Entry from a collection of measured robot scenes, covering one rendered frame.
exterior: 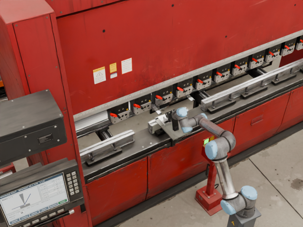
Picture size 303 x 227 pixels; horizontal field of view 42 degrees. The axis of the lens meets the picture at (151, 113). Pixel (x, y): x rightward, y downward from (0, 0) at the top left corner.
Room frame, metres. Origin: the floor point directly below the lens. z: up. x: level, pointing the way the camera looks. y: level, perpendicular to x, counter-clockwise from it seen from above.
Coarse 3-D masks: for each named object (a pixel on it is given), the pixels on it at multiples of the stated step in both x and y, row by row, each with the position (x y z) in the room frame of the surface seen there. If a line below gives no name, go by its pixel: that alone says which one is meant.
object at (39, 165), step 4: (36, 164) 1.75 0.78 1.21; (40, 164) 1.75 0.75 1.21; (24, 168) 1.72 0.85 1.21; (28, 168) 1.72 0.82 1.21; (32, 168) 1.72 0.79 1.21; (16, 172) 1.68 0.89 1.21; (20, 172) 1.68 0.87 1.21; (24, 172) 1.68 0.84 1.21; (8, 176) 1.65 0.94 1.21; (12, 176) 1.65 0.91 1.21; (0, 180) 1.62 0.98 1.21
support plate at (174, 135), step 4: (156, 120) 2.43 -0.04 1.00; (160, 120) 2.43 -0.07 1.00; (160, 124) 2.38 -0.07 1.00; (164, 128) 2.33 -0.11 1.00; (168, 128) 2.33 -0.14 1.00; (172, 128) 2.33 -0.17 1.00; (180, 128) 2.33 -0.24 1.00; (168, 132) 2.28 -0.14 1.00; (172, 132) 2.28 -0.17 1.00; (176, 132) 2.28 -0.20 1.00; (180, 132) 2.28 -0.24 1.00; (188, 132) 2.28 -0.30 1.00; (172, 136) 2.23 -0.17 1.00; (176, 136) 2.23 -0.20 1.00; (180, 136) 2.24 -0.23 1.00
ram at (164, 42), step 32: (128, 0) 2.28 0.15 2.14; (160, 0) 2.41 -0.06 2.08; (192, 0) 2.55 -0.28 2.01; (224, 0) 2.70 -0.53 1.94; (256, 0) 2.88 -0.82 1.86; (288, 0) 3.08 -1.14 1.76; (64, 32) 2.05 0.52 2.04; (96, 32) 2.16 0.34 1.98; (128, 32) 2.28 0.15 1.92; (160, 32) 2.41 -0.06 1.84; (192, 32) 2.56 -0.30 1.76; (224, 32) 2.73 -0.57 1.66; (256, 32) 2.92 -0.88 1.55; (288, 32) 3.14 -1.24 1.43; (64, 64) 2.04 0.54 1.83; (96, 64) 2.15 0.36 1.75; (160, 64) 2.41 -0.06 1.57; (192, 64) 2.57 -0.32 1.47; (224, 64) 2.75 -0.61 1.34; (96, 96) 2.14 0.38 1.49
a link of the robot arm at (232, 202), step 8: (224, 136) 1.90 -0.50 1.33; (208, 144) 1.84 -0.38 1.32; (216, 144) 1.82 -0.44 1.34; (224, 144) 1.83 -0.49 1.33; (208, 152) 1.81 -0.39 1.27; (216, 152) 1.78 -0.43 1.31; (224, 152) 1.80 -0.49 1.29; (216, 160) 1.76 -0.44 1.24; (224, 160) 1.77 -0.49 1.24; (216, 168) 1.75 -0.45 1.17; (224, 168) 1.74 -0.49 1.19; (224, 176) 1.71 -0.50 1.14; (224, 184) 1.68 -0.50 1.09; (232, 184) 1.69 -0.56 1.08; (224, 192) 1.66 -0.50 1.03; (232, 192) 1.65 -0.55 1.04; (224, 200) 1.62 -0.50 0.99; (232, 200) 1.61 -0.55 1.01; (240, 200) 1.62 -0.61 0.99; (224, 208) 1.60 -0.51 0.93; (232, 208) 1.57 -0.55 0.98; (240, 208) 1.59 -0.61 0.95
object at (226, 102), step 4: (228, 100) 2.81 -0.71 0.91; (232, 100) 2.81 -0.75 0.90; (216, 104) 2.75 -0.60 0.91; (220, 104) 2.75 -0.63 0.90; (224, 104) 2.75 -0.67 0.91; (228, 104) 2.76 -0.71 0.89; (208, 108) 2.70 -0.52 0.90; (216, 108) 2.70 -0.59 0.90; (220, 108) 2.71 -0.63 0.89; (212, 112) 2.66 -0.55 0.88
